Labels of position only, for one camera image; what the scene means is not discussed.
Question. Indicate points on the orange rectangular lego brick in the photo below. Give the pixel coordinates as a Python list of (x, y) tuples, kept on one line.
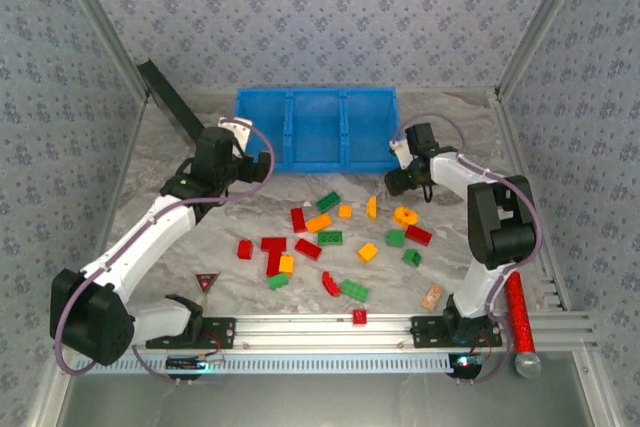
[(319, 222)]

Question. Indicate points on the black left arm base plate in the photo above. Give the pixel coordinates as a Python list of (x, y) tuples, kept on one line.
[(222, 336)]

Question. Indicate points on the wide aluminium side rail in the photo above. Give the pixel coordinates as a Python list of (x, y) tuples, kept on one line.
[(506, 122)]

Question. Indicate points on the tan brick-pattern tile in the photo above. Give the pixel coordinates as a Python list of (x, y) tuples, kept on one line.
[(433, 295)]

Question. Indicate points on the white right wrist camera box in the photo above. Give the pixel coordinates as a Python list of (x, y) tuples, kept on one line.
[(400, 148)]

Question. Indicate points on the aluminium frame post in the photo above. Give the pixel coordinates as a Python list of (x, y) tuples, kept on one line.
[(102, 22), (542, 22)]

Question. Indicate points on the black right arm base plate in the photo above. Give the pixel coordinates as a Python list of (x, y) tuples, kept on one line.
[(425, 334)]

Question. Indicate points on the red triangle toy sign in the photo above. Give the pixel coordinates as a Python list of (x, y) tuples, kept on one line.
[(207, 282)]

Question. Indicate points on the red square lego brick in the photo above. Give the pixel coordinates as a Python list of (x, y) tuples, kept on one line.
[(245, 249), (359, 316)]

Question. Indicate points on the red rectangular lego brick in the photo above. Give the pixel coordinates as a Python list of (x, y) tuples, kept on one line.
[(273, 244), (298, 220), (418, 235), (273, 264), (308, 248)]

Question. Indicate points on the orange half-round lego piece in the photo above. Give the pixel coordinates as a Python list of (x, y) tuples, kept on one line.
[(371, 207)]

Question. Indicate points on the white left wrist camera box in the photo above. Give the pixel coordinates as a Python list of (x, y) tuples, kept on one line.
[(236, 129)]

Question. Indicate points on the green square lego brick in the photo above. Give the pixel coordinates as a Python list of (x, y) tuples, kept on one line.
[(395, 238), (278, 282), (412, 257)]

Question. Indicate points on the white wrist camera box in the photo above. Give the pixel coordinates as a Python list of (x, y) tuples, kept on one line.
[(400, 148), (236, 129)]

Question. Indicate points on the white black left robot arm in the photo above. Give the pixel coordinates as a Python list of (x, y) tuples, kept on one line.
[(145, 237)]

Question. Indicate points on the black flat board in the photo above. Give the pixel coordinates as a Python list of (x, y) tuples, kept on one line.
[(165, 92)]

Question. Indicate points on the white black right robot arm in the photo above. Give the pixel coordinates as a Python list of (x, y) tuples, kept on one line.
[(500, 227)]

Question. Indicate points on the green rectangular lego brick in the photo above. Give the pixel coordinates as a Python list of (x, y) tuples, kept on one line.
[(355, 290), (327, 201), (330, 238)]

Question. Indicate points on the red curved lego brick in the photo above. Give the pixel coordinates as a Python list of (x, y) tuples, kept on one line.
[(330, 283)]

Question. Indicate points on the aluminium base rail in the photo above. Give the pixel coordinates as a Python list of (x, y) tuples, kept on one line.
[(310, 332)]

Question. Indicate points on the orange square lego brick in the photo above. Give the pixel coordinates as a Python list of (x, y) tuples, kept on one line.
[(345, 211), (286, 264), (367, 252)]

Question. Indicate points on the red glitter tube silver cap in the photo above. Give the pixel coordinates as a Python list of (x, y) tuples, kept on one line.
[(520, 317)]

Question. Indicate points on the aluminium wall rail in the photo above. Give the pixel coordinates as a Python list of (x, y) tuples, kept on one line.
[(450, 91)]

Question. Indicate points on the blue three-compartment plastic bin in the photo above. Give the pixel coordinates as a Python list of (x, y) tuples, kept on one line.
[(315, 137)]

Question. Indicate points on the thin aluminium side rail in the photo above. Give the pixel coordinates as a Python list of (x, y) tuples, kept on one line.
[(129, 147)]

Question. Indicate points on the orange round gear lego piece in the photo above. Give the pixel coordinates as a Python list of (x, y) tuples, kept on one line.
[(402, 219)]

